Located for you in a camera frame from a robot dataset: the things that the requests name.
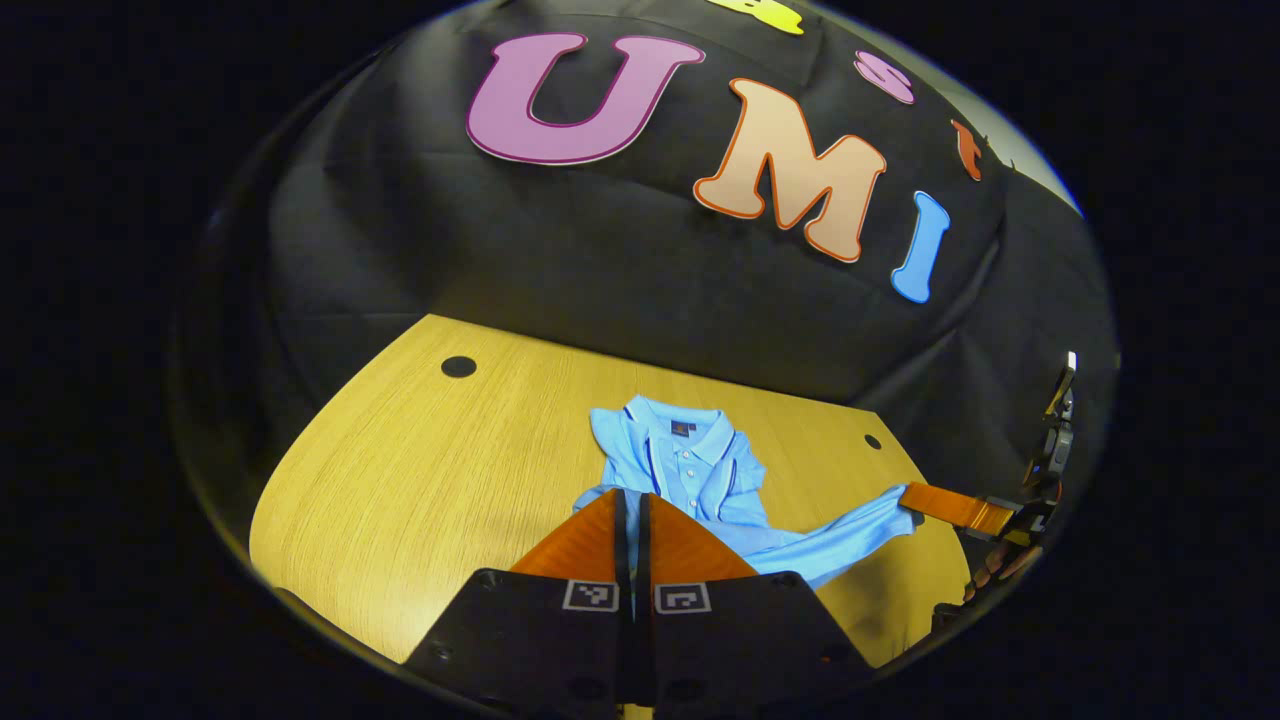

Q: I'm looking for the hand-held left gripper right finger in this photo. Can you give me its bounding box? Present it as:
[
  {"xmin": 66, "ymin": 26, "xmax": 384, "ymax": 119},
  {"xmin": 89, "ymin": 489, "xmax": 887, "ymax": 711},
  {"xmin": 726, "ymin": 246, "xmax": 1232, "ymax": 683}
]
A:
[{"xmin": 636, "ymin": 490, "xmax": 876, "ymax": 709}]

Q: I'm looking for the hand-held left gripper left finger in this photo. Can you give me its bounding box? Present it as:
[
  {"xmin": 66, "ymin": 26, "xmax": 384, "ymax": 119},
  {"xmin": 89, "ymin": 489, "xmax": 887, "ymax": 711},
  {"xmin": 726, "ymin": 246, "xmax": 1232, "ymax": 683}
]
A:
[{"xmin": 405, "ymin": 488, "xmax": 635, "ymax": 716}]

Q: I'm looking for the black backdrop cloth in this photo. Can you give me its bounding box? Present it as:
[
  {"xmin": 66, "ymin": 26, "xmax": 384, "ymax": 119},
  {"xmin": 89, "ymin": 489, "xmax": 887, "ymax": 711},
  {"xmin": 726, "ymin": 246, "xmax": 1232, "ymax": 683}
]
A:
[{"xmin": 175, "ymin": 0, "xmax": 1119, "ymax": 501}]

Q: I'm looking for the light blue T-shirt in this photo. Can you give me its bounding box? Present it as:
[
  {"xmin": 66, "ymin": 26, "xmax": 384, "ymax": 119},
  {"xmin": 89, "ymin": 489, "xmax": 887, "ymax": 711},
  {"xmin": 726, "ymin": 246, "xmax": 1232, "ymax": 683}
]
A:
[{"xmin": 572, "ymin": 393, "xmax": 921, "ymax": 591}]

